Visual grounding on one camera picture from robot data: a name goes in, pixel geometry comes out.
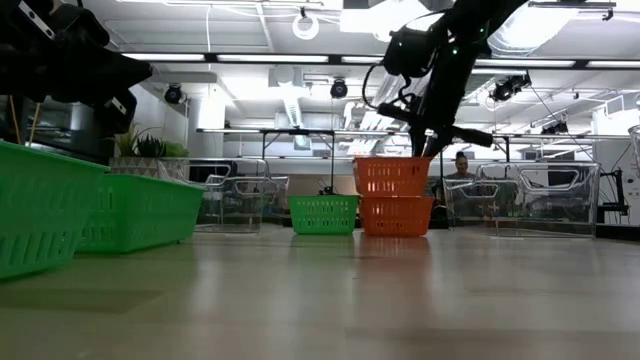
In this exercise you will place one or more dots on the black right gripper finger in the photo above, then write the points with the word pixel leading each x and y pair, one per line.
pixel 435 145
pixel 418 142

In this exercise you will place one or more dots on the orange plastic basket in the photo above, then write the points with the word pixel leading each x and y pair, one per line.
pixel 392 176
pixel 396 216

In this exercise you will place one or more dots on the green plastic basket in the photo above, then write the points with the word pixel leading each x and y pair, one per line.
pixel 145 210
pixel 40 210
pixel 323 215

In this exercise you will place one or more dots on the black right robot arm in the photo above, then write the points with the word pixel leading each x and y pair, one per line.
pixel 465 35

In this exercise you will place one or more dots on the person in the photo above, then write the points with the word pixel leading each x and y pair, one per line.
pixel 461 165

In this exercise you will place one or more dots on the spiky green grass plant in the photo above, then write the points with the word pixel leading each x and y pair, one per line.
pixel 127 142

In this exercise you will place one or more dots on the dark green succulent plant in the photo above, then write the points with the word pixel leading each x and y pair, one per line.
pixel 151 146

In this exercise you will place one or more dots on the triangle patterned planter pot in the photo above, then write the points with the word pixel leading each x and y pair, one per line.
pixel 135 166

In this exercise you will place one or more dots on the light green leafy plant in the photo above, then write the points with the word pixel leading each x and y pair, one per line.
pixel 177 150

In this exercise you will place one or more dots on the black computer monitor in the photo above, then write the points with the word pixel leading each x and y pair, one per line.
pixel 562 178
pixel 212 172

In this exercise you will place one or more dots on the black ceiling fixture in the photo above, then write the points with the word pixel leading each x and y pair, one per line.
pixel 575 5

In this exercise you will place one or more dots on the black overhead light bar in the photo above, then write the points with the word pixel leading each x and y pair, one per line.
pixel 270 58

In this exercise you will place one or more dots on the black equipment stand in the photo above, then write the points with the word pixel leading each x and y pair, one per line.
pixel 616 195

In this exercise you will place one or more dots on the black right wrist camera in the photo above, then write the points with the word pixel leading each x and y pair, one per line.
pixel 410 50

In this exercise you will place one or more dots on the black ceiling camera cluster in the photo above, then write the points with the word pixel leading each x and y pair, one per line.
pixel 510 87

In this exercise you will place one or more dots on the black background table frame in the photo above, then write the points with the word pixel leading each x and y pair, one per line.
pixel 300 132
pixel 507 147

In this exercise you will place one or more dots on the black round ceiling camera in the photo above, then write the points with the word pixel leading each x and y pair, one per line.
pixel 338 88
pixel 173 94

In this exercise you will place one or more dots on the black ceiling camera mount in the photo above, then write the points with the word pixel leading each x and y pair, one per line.
pixel 554 128

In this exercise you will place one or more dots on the silver ventilation duct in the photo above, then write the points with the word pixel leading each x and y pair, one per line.
pixel 530 30

